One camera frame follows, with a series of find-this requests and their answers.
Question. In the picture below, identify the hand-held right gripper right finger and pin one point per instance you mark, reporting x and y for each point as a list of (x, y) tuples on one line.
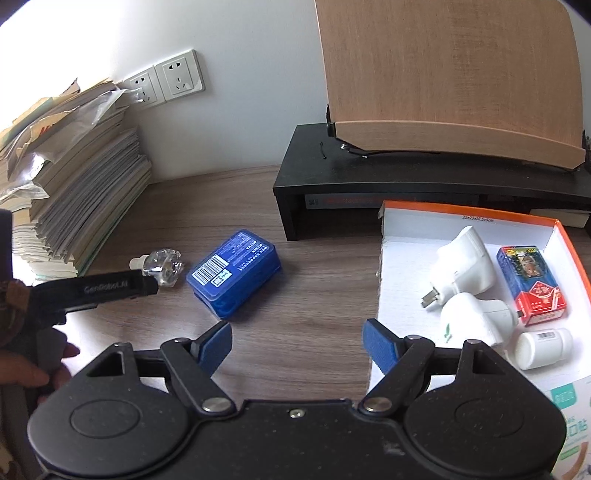
[(381, 348)]

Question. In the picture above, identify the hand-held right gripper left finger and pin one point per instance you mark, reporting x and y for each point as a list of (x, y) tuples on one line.
[(217, 346)]

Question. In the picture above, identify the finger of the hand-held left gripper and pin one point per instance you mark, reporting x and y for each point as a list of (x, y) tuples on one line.
[(92, 290)]

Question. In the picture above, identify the clear glass knob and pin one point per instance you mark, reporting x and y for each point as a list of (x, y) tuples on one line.
[(161, 267)]

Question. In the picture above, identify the blue plastic box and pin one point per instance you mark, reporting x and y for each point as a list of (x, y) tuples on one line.
[(235, 272)]

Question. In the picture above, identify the white and orange cardboard box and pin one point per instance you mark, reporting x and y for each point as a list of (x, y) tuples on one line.
[(406, 258)]

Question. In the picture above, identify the white plug adapter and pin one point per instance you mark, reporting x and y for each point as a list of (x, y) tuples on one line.
[(480, 323), (466, 263)]

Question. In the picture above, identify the white plastic bottle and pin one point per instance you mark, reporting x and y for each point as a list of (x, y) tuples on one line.
[(542, 348)]

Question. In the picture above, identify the green and white carton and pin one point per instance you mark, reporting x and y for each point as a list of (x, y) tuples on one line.
[(575, 424)]

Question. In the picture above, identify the person's left hand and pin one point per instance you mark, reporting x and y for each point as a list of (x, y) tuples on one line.
[(27, 377)]

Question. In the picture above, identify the stack of books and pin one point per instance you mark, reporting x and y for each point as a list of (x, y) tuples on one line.
[(78, 198)]

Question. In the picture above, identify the person's camouflage clothing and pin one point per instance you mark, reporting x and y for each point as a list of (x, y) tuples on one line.
[(16, 438)]

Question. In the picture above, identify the tiger print card box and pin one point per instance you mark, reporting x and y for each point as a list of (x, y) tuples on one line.
[(526, 272)]

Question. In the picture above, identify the black desk riser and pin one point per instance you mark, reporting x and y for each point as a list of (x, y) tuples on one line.
[(415, 177)]

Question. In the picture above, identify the clear plastic bag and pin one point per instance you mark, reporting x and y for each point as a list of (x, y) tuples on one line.
[(87, 108)]

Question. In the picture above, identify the black twist tie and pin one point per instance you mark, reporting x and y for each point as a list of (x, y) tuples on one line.
[(323, 151)]

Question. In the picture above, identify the yellowish book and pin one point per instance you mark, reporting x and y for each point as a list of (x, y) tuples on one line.
[(563, 217)]

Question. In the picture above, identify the wooden book stand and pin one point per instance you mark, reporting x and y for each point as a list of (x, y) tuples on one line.
[(452, 69)]

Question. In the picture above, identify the white wall socket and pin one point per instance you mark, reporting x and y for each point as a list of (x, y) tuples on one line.
[(144, 87), (179, 76)]

